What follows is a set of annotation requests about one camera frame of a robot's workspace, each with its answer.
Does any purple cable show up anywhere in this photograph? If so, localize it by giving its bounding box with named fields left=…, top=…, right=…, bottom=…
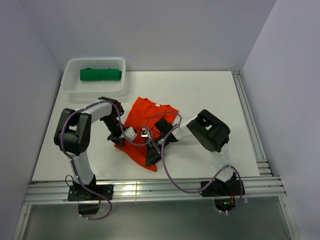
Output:
left=144, top=111, right=243, bottom=215
left=59, top=100, right=154, bottom=221

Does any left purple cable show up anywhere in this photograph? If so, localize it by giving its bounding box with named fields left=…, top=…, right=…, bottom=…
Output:
left=59, top=100, right=154, bottom=221

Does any rolled green t shirt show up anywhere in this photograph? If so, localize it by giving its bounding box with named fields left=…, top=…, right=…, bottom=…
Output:
left=79, top=68, right=122, bottom=82

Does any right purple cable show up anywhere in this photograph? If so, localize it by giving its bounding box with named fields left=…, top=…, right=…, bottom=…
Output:
left=144, top=111, right=243, bottom=215

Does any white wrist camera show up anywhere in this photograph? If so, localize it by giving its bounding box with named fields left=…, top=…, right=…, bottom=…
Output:
left=122, top=126, right=137, bottom=142
left=140, top=127, right=152, bottom=139

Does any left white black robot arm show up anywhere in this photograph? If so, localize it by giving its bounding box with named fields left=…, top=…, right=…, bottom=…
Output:
left=53, top=97, right=126, bottom=200

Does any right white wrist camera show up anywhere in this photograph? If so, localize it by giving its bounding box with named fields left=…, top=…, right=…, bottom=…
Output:
left=140, top=127, right=152, bottom=139

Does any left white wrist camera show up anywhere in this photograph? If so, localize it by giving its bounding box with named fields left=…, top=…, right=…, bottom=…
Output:
left=122, top=126, right=137, bottom=142

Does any orange polo t shirt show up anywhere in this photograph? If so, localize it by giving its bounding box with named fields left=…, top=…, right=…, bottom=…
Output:
left=114, top=97, right=179, bottom=172

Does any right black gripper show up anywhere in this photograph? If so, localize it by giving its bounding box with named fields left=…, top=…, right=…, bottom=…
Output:
left=145, top=133, right=170, bottom=168

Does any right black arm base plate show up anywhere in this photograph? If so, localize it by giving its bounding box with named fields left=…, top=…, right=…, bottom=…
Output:
left=199, top=179, right=245, bottom=197

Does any front aluminium rail frame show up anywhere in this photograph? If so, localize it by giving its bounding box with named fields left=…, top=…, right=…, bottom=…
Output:
left=13, top=176, right=301, bottom=240

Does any white perforated plastic basket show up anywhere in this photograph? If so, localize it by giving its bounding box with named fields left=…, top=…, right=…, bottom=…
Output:
left=60, top=57, right=128, bottom=99

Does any right side aluminium rail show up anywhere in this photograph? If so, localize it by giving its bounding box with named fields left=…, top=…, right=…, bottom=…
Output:
left=231, top=71, right=279, bottom=178

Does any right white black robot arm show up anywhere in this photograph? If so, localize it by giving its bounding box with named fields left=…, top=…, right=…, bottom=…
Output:
left=145, top=109, right=237, bottom=195

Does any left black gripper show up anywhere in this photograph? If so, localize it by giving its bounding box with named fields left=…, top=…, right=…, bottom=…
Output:
left=101, top=114, right=127, bottom=149

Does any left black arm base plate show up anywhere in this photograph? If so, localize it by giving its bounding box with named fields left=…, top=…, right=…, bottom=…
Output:
left=67, top=184, right=114, bottom=202

